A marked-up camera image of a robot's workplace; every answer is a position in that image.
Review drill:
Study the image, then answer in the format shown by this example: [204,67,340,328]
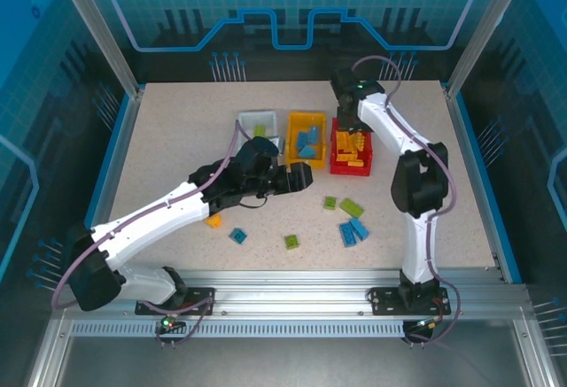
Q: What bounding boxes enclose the blue triangular lego piece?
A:
[297,143,323,161]

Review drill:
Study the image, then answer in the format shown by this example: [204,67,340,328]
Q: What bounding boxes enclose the yellow plastic bin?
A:
[286,111,328,170]

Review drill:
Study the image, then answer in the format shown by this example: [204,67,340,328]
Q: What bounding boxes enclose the red plastic bin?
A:
[330,116,374,178]

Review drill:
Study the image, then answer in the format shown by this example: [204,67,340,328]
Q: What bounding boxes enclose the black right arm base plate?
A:
[369,286,452,316]

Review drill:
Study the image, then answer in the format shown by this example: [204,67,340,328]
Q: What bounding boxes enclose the aluminium side rail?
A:
[66,88,145,284]
[442,88,509,284]

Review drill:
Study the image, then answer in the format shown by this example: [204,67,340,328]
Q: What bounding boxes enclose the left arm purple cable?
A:
[50,120,249,348]

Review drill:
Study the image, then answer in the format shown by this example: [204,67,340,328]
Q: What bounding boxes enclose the white plastic bin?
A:
[237,109,280,149]

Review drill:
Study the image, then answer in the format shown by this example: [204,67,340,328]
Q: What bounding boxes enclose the aluminium frame post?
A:
[48,0,144,98]
[445,0,535,100]

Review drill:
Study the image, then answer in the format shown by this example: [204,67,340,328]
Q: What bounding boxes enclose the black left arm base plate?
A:
[135,287,217,316]

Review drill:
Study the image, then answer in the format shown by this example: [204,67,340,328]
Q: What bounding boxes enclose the aluminium front rail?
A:
[57,269,532,322]

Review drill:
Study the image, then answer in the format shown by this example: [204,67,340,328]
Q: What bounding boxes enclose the slotted grey cable duct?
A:
[70,321,407,339]

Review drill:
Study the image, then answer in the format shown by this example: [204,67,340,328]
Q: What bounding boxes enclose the small LED connector board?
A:
[414,318,444,333]
[161,311,185,333]

